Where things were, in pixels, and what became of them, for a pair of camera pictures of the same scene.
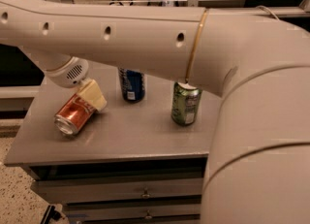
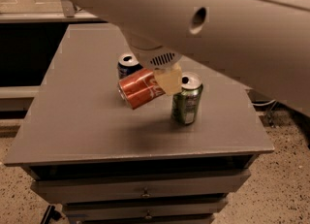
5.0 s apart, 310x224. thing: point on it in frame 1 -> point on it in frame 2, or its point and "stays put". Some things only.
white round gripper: (68, 75) -> (160, 59)
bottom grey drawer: (148, 219) stays put
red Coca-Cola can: (74, 114) -> (139, 87)
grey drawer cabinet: (130, 164) stays put
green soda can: (186, 101) stays put
